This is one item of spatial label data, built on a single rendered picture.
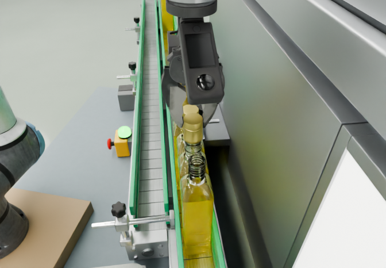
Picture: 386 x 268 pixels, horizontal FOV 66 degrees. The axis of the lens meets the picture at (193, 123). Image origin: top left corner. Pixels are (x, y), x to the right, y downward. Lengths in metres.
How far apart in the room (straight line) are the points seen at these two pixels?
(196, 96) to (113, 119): 0.90
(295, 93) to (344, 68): 0.09
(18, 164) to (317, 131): 0.69
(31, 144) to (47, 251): 0.27
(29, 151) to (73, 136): 0.39
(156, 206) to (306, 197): 0.44
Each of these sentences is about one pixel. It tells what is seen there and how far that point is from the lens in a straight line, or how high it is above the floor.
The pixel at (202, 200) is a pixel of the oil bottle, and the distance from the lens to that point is 0.53.
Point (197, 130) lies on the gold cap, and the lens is 0.50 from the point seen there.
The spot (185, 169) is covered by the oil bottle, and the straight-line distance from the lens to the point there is 0.56.
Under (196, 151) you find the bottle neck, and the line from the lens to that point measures 0.54.
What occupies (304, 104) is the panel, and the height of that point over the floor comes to 1.29.
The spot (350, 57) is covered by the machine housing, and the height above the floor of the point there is 1.37.
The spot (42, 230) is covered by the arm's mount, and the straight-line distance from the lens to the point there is 0.91.
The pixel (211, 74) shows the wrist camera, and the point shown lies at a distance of 0.39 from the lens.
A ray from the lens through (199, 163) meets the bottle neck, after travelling 0.51.
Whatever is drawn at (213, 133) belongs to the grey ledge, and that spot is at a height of 0.88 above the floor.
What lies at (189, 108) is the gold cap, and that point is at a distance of 0.57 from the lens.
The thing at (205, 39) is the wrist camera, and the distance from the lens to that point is 0.41.
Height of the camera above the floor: 1.50
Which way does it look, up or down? 39 degrees down
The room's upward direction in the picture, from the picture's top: straight up
